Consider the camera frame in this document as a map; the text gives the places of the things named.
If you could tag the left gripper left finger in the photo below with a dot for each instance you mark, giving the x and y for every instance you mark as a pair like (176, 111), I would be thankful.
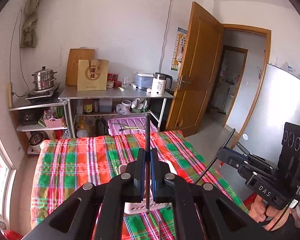
(95, 211)

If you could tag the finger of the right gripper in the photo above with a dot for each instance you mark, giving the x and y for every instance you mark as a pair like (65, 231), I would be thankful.
(236, 160)
(254, 163)

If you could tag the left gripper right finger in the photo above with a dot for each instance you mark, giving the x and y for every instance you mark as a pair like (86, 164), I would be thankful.
(201, 211)

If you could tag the black chopstick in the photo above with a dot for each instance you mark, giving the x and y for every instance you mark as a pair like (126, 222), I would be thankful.
(147, 162)
(215, 157)

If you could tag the metal kitchen shelf table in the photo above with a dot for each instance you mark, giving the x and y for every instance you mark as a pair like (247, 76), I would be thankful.
(70, 95)

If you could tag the person right hand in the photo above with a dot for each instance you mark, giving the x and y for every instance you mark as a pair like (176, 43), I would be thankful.
(259, 212)

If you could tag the pink utensil holder basket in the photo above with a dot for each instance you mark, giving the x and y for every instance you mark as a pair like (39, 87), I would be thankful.
(137, 208)

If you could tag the plaid tablecloth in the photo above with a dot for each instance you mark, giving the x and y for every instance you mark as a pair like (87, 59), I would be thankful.
(65, 165)

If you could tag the white refrigerator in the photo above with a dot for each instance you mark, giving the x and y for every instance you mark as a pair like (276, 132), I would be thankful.
(278, 102)

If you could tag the purple plastic storage lid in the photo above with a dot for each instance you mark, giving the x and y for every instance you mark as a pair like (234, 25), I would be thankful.
(125, 126)

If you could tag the pink woven basket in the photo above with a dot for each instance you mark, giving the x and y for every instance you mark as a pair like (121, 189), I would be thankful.
(52, 122)

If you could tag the small side shelf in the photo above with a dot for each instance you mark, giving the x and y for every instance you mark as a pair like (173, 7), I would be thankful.
(28, 120)

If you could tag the dark sauce bottle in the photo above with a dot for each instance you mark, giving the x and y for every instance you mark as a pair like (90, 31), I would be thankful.
(87, 106)

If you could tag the white electric kettle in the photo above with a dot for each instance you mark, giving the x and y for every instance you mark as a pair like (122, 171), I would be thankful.
(161, 83)

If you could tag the blue grey plastic container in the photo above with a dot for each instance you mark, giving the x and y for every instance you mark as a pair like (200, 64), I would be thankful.
(143, 81)

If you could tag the wooden door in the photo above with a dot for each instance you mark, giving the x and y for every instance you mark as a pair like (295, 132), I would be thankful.
(197, 75)

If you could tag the black induction cooker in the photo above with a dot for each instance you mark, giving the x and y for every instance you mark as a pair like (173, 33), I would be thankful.
(34, 95)

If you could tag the red lidded jars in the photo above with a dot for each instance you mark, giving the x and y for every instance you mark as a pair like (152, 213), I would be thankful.
(113, 81)

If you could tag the glass cup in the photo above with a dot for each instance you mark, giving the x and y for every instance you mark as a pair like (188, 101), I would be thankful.
(125, 82)

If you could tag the tan paper gift bag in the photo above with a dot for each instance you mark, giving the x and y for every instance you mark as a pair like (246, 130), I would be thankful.
(92, 74)

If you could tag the stainless steel steamer pot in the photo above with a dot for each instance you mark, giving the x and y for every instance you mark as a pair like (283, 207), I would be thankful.
(43, 79)

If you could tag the wooden cutting board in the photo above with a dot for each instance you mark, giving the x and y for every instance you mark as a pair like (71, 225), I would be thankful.
(72, 66)

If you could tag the hanging olive cloth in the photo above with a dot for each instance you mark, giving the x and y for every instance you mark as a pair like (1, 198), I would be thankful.
(29, 37)

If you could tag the wall poster calendar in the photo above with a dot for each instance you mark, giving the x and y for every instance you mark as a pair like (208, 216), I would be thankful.
(178, 49)

